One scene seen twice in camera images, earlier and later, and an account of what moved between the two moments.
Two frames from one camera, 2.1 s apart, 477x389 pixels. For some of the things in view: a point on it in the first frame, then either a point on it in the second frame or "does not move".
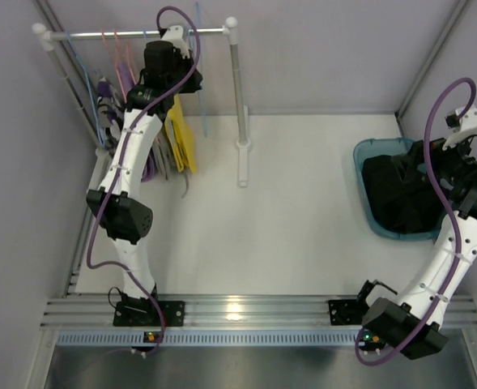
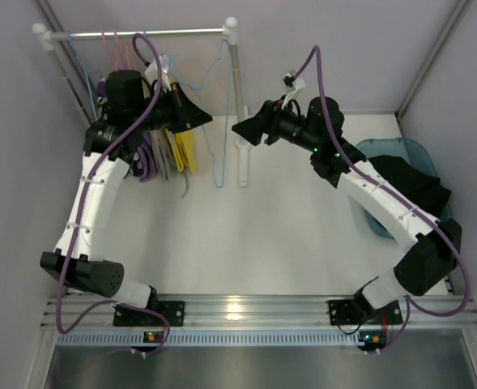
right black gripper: (413, 163) → (269, 122)
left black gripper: (190, 81) → (180, 112)
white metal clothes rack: (46, 37) does not move
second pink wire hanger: (117, 74) does not move
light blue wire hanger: (202, 83) → (198, 94)
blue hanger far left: (101, 143) does not move
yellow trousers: (181, 146) does not move
